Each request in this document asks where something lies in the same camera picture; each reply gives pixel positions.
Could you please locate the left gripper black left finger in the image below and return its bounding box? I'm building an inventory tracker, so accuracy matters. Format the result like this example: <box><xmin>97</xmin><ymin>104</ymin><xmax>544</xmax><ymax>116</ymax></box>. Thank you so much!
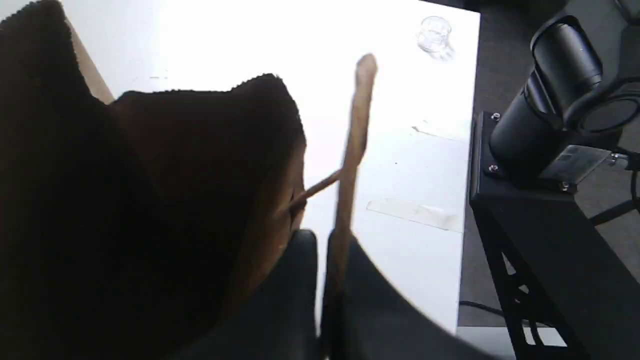
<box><xmin>173</xmin><ymin>229</ymin><xmax>320</xmax><ymax>360</ymax></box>

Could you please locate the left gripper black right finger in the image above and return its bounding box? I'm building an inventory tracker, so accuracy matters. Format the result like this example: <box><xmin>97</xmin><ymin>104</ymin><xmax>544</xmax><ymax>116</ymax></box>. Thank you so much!
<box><xmin>320</xmin><ymin>229</ymin><xmax>491</xmax><ymax>360</ymax></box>

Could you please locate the brown paper bag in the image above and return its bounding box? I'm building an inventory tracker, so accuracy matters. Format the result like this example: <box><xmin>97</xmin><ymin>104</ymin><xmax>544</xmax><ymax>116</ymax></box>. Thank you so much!
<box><xmin>0</xmin><ymin>0</ymin><xmax>379</xmax><ymax>360</ymax></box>

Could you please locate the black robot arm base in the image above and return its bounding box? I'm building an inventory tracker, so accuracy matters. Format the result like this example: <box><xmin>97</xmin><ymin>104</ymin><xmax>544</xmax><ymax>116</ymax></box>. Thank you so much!
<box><xmin>488</xmin><ymin>14</ymin><xmax>639</xmax><ymax>179</ymax></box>

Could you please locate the clear tape strip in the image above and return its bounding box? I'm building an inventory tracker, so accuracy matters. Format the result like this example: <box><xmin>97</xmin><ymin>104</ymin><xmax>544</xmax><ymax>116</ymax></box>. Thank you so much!
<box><xmin>366</xmin><ymin>198</ymin><xmax>464</xmax><ymax>234</ymax></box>

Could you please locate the black mounting stand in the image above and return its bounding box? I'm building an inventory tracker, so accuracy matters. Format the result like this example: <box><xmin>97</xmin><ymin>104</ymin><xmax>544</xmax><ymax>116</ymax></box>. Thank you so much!
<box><xmin>469</xmin><ymin>111</ymin><xmax>640</xmax><ymax>360</ymax></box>

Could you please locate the clear plastic cup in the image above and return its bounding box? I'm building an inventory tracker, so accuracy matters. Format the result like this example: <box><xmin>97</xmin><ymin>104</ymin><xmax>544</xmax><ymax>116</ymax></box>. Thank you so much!
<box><xmin>416</xmin><ymin>16</ymin><xmax>455</xmax><ymax>62</ymax></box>

